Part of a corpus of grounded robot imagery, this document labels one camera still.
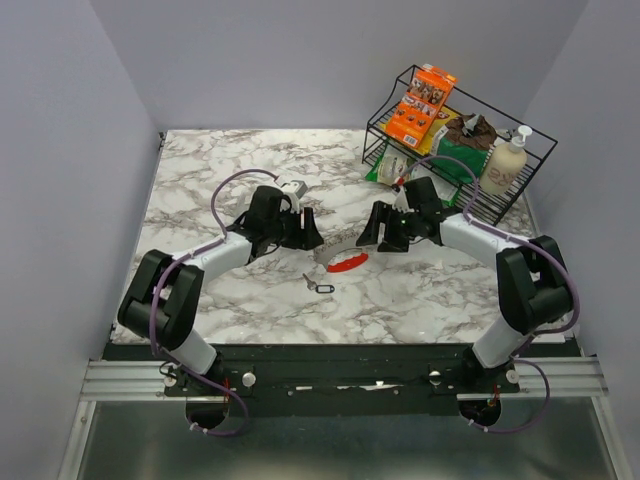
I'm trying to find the black wire shelf rack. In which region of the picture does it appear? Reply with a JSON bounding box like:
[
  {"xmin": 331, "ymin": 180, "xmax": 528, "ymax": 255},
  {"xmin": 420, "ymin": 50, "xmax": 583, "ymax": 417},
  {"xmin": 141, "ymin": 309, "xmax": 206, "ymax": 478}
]
[{"xmin": 362, "ymin": 65, "xmax": 558, "ymax": 226}]

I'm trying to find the cream pump soap bottle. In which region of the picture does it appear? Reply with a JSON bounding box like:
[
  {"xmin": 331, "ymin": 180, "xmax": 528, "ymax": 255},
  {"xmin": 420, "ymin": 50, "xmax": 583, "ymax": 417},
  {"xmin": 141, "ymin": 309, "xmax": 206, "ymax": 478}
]
[{"xmin": 479, "ymin": 125, "xmax": 533, "ymax": 195}]

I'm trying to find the metal keyring coil red holder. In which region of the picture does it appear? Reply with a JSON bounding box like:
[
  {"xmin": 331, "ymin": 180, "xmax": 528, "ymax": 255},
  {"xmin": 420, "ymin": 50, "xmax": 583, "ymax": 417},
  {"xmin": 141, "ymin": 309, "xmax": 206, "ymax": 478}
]
[{"xmin": 313, "ymin": 231, "xmax": 368, "ymax": 273}]

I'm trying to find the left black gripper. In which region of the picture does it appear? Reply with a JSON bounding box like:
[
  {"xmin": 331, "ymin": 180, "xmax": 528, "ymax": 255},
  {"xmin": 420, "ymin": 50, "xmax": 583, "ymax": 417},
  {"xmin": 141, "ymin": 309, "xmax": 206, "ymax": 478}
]
[{"xmin": 266, "ymin": 205, "xmax": 324, "ymax": 251}]

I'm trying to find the small silver key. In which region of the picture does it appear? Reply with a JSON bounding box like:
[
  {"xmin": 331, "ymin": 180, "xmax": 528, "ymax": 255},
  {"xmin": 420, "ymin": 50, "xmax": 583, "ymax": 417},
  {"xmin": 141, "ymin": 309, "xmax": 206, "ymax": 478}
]
[{"xmin": 303, "ymin": 274, "xmax": 318, "ymax": 292}]

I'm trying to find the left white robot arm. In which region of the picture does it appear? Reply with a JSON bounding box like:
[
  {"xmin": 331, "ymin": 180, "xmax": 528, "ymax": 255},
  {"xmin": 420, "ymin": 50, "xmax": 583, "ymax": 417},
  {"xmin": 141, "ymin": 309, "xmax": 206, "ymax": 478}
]
[{"xmin": 117, "ymin": 180, "xmax": 323, "ymax": 395}]

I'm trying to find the orange snack box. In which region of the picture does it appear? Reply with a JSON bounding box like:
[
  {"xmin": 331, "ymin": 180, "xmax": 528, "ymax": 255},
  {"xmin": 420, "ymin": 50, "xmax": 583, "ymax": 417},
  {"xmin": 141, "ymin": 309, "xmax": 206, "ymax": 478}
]
[{"xmin": 385, "ymin": 65, "xmax": 458, "ymax": 148}]

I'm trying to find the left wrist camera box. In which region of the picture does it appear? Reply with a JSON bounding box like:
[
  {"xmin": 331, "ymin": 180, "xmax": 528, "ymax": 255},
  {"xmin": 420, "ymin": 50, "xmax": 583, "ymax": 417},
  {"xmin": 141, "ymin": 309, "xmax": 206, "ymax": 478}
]
[{"xmin": 279, "ymin": 180, "xmax": 308, "ymax": 200}]

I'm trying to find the green and brown bag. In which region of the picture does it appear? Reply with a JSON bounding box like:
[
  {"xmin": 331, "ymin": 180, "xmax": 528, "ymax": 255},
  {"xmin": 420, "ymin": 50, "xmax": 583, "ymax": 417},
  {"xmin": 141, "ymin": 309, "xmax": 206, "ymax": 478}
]
[{"xmin": 429, "ymin": 114, "xmax": 497, "ymax": 184}]

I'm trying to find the black key tag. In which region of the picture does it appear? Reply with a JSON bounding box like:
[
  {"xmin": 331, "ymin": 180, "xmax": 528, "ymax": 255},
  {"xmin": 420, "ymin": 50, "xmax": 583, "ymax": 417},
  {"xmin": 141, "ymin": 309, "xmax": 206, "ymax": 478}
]
[{"xmin": 315, "ymin": 284, "xmax": 335, "ymax": 294}]

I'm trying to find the white green pouch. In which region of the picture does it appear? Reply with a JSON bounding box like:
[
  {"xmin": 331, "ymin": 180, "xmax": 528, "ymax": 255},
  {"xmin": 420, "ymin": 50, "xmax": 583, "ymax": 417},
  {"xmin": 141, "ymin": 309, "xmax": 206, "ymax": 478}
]
[{"xmin": 365, "ymin": 146, "xmax": 459, "ymax": 206}]

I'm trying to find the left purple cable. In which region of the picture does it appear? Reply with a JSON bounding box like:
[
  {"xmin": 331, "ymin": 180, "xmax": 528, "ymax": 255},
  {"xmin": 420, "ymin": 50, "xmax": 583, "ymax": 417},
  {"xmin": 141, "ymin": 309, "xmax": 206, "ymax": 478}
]
[{"xmin": 149, "ymin": 168, "xmax": 286, "ymax": 437}]

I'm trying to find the aluminium extrusion rail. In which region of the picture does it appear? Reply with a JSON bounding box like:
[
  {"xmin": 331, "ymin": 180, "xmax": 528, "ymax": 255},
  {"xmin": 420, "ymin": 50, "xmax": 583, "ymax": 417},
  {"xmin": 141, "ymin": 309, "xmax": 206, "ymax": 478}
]
[{"xmin": 79, "ymin": 359, "xmax": 176, "ymax": 402}]

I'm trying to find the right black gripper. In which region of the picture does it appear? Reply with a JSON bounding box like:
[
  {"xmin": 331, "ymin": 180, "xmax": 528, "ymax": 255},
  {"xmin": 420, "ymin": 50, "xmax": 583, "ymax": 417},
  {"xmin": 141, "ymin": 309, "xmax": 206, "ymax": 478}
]
[{"xmin": 355, "ymin": 200, "xmax": 421, "ymax": 254}]

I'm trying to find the purple cable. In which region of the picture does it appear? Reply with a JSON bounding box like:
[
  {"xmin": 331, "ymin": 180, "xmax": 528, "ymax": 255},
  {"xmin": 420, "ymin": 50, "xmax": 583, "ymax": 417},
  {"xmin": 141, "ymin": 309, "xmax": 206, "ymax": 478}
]
[
  {"xmin": 394, "ymin": 154, "xmax": 584, "ymax": 435},
  {"xmin": 149, "ymin": 168, "xmax": 286, "ymax": 437}
]

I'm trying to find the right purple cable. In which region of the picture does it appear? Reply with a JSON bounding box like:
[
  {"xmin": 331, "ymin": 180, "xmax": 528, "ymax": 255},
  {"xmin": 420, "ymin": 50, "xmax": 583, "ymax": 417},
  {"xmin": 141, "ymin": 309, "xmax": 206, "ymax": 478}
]
[{"xmin": 394, "ymin": 154, "xmax": 584, "ymax": 435}]

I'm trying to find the yellow snack packet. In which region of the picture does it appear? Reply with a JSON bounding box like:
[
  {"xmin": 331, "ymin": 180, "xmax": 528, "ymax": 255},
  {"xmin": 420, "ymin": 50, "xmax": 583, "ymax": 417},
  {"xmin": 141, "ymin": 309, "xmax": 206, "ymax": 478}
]
[{"xmin": 416, "ymin": 106, "xmax": 460, "ymax": 155}]

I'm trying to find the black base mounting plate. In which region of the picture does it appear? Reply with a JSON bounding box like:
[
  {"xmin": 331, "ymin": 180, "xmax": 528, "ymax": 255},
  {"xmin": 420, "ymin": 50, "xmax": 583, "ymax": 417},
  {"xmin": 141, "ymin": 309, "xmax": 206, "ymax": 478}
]
[{"xmin": 102, "ymin": 342, "xmax": 541, "ymax": 419}]

